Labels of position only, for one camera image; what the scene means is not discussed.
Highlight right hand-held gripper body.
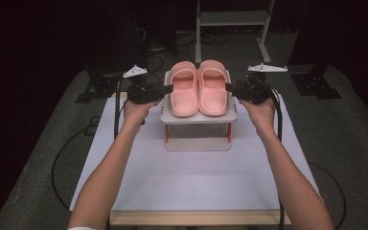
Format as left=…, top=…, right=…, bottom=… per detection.
left=234, top=62, right=288, bottom=105

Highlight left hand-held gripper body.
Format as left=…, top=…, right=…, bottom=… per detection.
left=123, top=64, right=167, bottom=104

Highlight pink rubber slipper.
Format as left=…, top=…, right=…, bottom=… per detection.
left=197, top=59, right=229, bottom=117
left=168, top=60, right=200, bottom=118

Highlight grey shoe rack orange legs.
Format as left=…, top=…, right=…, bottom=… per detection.
left=159, top=70, right=239, bottom=152

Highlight person's left hand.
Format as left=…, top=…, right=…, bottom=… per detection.
left=123, top=99, right=161, bottom=128

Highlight person's right hand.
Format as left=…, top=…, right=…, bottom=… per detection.
left=239, top=98, right=277, bottom=130

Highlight black stand base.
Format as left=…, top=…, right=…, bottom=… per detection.
left=75, top=68, right=123, bottom=104
left=290, top=63, right=343, bottom=100

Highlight white metal stand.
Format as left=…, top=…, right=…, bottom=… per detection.
left=195, top=0, right=277, bottom=65

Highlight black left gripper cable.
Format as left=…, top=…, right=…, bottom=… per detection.
left=51, top=80, right=132, bottom=212

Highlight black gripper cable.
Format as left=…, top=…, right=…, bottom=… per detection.
left=51, top=80, right=132, bottom=212
left=262, top=78, right=348, bottom=230

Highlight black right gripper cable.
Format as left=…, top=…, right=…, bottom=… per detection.
left=262, top=78, right=348, bottom=230

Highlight bundle of floor cables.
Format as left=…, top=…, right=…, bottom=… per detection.
left=135, top=25, right=238, bottom=65

